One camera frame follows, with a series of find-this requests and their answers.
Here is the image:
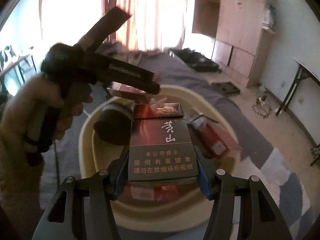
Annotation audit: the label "black folding table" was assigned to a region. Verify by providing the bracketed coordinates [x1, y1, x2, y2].
[275, 58, 319, 167]

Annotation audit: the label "black bag on floor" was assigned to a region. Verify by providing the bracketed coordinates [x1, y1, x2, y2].
[170, 48, 220, 72]

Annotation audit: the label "bright red cigarette carton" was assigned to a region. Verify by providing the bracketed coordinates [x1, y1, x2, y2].
[185, 108, 242, 159]

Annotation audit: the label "light wooden wardrobe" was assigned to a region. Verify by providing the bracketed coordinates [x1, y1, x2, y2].
[192, 0, 276, 87]

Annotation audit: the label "person's left hand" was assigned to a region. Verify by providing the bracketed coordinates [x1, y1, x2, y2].
[1, 74, 93, 239]

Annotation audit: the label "red and white cigarette pack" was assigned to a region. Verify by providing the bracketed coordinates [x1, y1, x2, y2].
[121, 184, 179, 203]

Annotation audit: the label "blue white checkered rug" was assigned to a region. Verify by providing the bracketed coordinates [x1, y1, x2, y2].
[232, 148, 315, 239]

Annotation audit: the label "dark red cigarette box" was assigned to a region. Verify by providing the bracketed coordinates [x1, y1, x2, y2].
[104, 72, 161, 104]

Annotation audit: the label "black Huangshan cigarette box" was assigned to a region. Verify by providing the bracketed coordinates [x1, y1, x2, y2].
[128, 102, 199, 185]

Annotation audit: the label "black foam tray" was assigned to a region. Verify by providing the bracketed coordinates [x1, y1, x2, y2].
[212, 81, 241, 96]

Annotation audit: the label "red striped curtain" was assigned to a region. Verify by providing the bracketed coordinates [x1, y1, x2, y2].
[102, 0, 138, 50]

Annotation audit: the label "cables on floor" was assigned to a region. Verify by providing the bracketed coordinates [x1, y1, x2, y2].
[252, 93, 273, 119]

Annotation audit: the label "cream plastic basin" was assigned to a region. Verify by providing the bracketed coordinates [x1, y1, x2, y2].
[78, 85, 238, 232]

